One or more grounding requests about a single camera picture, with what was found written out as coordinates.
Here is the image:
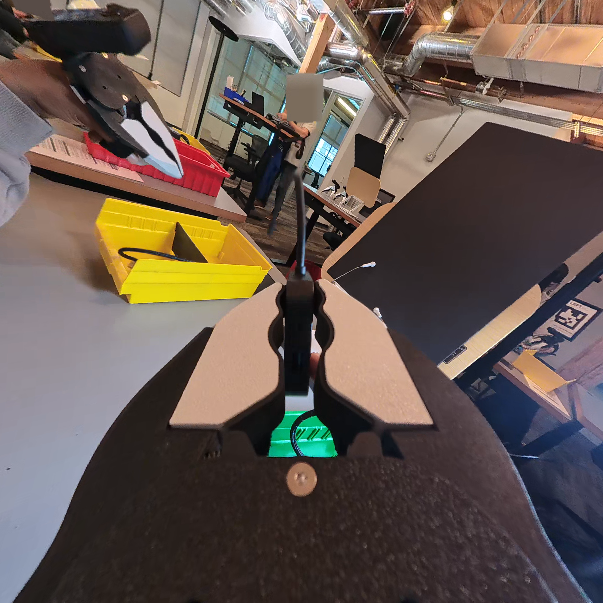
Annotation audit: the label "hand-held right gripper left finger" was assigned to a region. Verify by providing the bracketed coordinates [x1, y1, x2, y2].
[170, 283, 286, 434]

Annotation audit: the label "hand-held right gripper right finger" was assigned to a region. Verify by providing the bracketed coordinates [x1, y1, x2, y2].
[314, 280, 435, 434]

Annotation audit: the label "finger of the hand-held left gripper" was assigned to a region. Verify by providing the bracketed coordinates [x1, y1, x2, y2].
[140, 99, 185, 170]
[121, 125, 182, 180]

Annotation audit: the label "black adapter cable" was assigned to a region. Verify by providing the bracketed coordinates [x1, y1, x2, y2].
[281, 170, 330, 458]

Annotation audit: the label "braided hdmi cable green plugs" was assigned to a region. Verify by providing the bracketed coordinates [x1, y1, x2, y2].
[118, 245, 180, 266]

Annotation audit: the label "yellow plastic bin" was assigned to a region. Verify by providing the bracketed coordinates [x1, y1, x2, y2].
[96, 198, 274, 304]

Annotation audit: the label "person's left forearm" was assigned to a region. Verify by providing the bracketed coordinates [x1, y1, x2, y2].
[0, 83, 52, 227]

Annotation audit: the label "person's left hand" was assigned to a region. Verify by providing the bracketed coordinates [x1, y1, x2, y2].
[0, 59, 100, 133]

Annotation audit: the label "red plastic bin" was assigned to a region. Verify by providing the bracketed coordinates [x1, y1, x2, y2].
[83, 130, 230, 197]

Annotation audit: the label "white printed paper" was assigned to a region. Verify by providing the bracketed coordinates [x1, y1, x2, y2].
[33, 135, 142, 182]

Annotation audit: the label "green plastic bin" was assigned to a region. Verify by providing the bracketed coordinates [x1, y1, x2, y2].
[269, 410, 338, 459]

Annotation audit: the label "black bin divider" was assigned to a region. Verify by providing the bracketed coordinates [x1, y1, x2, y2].
[172, 225, 210, 264]

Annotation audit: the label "yellow cardboard tray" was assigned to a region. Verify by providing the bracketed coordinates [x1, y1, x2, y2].
[514, 352, 568, 394]

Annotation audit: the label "cluttered wooden desk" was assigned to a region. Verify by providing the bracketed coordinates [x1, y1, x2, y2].
[283, 184, 378, 269]

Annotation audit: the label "tan cardboard sheet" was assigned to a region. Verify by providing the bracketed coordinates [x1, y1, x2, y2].
[344, 168, 382, 208]

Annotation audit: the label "long wooden desk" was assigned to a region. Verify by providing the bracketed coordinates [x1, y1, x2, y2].
[495, 358, 603, 443]

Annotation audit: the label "black panel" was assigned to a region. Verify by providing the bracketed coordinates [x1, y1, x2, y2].
[354, 135, 387, 180]

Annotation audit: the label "black white marker sign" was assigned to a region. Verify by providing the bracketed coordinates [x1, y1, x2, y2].
[551, 300, 599, 340]

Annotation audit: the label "wooden post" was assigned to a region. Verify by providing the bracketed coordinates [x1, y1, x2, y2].
[300, 14, 338, 74]

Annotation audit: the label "silver air duct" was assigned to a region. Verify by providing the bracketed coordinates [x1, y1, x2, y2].
[321, 29, 481, 142]

